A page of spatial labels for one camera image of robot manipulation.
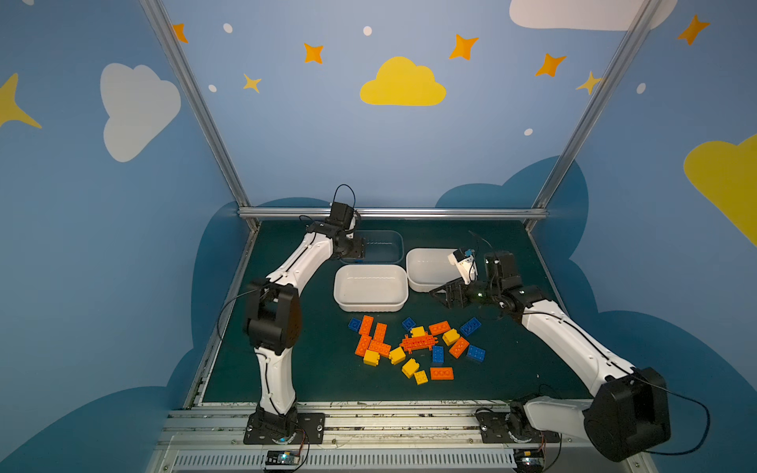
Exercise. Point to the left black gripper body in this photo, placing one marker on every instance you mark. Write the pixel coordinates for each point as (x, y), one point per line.
(353, 246)

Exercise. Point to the aluminium front rail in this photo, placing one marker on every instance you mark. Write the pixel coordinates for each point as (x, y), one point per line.
(368, 436)

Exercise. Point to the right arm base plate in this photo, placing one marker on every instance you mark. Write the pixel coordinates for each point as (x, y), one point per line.
(506, 427)

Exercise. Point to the white container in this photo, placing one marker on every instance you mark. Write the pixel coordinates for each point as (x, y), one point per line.
(371, 288)
(429, 268)

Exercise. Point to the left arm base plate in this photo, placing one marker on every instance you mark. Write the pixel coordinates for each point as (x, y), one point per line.
(266, 429)

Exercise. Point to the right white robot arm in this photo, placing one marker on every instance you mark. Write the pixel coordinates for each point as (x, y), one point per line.
(628, 410)

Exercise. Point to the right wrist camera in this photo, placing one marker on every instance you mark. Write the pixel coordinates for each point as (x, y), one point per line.
(464, 261)

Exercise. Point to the aluminium frame right post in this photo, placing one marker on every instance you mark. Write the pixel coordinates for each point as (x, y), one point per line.
(623, 57)

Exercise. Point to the aluminium frame post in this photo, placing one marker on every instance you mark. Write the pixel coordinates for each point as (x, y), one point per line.
(623, 57)
(159, 20)

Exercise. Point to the white container right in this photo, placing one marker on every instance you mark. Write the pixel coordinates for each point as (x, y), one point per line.
(429, 268)

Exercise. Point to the white container left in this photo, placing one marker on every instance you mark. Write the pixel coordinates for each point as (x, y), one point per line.
(371, 288)

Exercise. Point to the orange lego chassis piece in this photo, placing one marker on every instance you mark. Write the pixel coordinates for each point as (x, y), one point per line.
(412, 344)

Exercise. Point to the aluminium frame left post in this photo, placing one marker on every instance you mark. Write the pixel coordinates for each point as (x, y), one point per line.
(159, 20)

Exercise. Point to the circuit board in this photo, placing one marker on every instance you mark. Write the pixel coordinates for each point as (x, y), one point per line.
(529, 461)
(282, 459)

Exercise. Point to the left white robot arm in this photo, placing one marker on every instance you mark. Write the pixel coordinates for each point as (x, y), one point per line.
(274, 316)

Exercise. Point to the blue brick upper right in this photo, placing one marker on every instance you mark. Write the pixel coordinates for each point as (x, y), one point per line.
(470, 327)

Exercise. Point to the aluminium frame back bar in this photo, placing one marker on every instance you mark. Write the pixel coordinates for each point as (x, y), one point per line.
(398, 213)

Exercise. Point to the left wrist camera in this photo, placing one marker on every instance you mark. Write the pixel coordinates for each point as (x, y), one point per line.
(341, 215)

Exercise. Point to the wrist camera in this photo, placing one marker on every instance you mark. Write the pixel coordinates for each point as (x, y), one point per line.
(341, 215)
(464, 261)

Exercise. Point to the clear plastic container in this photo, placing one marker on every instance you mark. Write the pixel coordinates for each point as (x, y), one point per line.
(381, 247)

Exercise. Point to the right circuit board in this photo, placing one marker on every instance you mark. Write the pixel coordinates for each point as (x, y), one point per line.
(529, 461)

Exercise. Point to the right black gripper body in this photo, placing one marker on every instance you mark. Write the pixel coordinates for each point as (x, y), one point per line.
(462, 292)

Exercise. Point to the small yellow brick bottom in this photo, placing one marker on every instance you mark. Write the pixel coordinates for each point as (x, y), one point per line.
(421, 377)

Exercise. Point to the small blue brick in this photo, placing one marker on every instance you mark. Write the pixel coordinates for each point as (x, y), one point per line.
(409, 324)
(355, 325)

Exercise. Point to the left circuit board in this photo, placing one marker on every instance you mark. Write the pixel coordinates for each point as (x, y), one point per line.
(282, 459)

